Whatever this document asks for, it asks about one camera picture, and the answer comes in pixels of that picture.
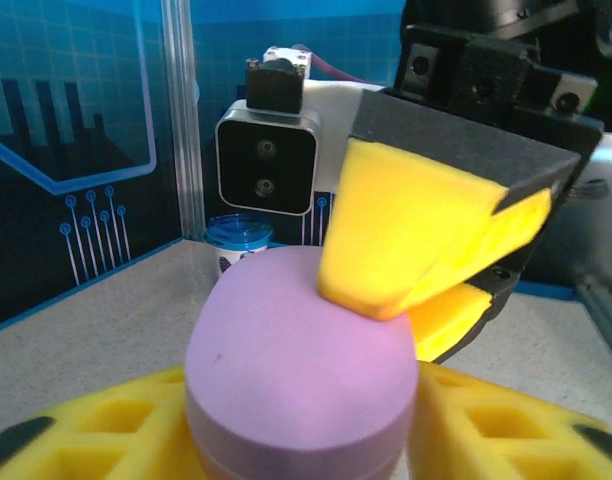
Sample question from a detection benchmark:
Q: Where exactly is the purple earbud charging case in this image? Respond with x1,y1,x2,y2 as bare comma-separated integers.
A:
184,247,420,480

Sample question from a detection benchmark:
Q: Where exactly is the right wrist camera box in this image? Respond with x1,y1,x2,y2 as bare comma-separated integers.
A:
214,98,323,217

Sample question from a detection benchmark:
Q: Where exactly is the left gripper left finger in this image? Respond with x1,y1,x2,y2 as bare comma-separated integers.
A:
0,366,207,480

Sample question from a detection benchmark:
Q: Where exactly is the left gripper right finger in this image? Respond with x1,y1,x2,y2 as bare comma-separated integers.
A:
410,362,612,480

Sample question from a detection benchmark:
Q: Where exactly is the aluminium table side rail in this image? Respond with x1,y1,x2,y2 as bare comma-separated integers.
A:
575,282,612,374

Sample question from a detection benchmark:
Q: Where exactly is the cup with blue lid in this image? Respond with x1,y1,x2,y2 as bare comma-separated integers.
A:
204,213,276,277

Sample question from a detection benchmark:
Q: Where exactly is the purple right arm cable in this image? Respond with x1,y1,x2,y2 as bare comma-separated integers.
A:
244,43,370,114

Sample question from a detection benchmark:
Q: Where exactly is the aluminium frame post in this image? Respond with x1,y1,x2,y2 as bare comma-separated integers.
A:
160,0,208,242

